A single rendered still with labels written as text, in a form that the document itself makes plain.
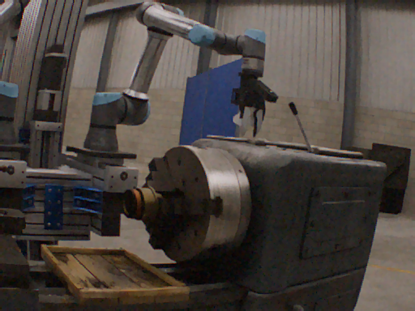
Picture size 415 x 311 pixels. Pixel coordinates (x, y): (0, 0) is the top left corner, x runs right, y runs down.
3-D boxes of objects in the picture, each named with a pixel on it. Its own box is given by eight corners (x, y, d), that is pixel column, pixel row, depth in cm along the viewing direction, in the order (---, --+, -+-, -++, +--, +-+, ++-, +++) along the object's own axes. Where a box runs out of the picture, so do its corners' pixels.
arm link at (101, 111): (83, 122, 185) (88, 89, 184) (108, 125, 195) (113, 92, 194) (100, 124, 177) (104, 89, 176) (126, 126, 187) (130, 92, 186)
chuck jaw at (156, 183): (177, 200, 133) (167, 163, 138) (186, 190, 129) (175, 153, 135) (143, 198, 126) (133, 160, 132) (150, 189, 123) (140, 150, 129)
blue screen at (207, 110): (156, 185, 1022) (169, 74, 1009) (193, 189, 1040) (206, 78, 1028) (194, 229, 621) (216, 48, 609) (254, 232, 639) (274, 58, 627)
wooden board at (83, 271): (126, 259, 141) (126, 248, 140) (189, 300, 111) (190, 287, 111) (40, 256, 123) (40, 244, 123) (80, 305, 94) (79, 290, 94)
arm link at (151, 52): (104, 118, 195) (149, -1, 181) (130, 121, 206) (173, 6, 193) (119, 129, 187) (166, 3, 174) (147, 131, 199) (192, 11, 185)
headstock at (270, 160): (292, 242, 193) (306, 150, 191) (374, 266, 155) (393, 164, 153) (168, 252, 159) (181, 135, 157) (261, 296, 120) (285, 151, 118)
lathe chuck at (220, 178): (167, 239, 148) (182, 138, 144) (227, 277, 122) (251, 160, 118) (142, 239, 142) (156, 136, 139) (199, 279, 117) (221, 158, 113)
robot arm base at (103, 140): (77, 146, 186) (79, 122, 185) (106, 148, 196) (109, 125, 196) (93, 150, 175) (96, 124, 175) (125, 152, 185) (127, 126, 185)
